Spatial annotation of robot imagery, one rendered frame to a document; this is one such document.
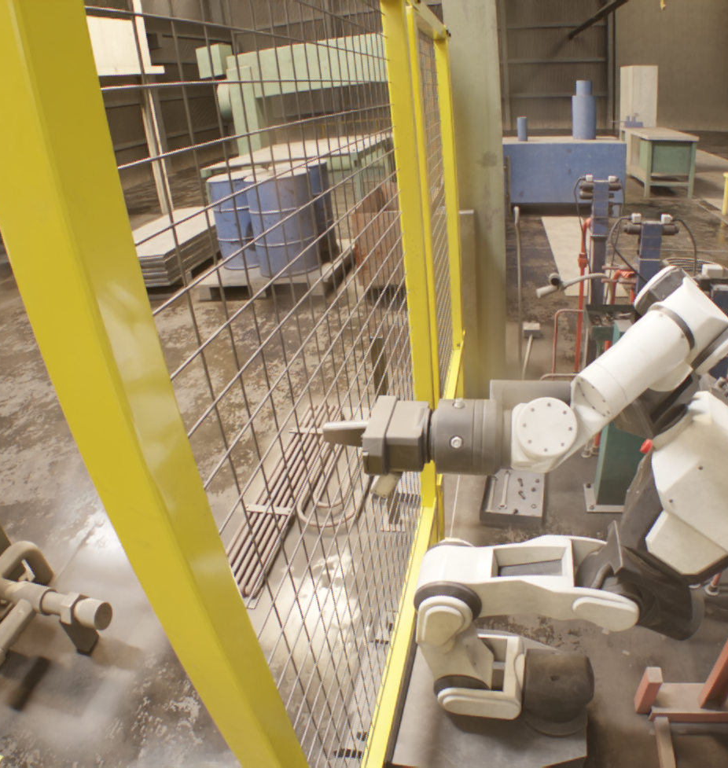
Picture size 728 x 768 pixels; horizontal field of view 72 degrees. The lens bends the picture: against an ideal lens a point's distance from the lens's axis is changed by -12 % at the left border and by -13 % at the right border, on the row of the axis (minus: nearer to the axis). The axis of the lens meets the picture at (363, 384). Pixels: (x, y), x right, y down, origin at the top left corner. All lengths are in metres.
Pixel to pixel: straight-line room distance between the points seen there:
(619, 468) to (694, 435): 1.37
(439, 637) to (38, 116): 1.15
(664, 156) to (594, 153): 1.95
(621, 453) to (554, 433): 1.69
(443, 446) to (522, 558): 0.66
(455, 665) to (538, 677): 0.20
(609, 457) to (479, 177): 1.42
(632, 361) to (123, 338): 0.53
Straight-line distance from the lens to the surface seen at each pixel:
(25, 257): 0.31
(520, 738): 1.58
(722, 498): 1.00
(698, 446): 0.97
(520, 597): 1.20
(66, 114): 0.29
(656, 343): 0.68
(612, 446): 2.26
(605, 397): 0.65
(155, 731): 1.95
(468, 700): 1.46
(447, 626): 1.21
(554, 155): 7.22
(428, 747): 1.56
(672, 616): 1.26
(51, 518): 2.96
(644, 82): 11.01
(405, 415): 0.66
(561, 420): 0.61
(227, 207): 5.37
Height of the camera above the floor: 1.59
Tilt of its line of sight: 28 degrees down
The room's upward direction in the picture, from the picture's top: 7 degrees counter-clockwise
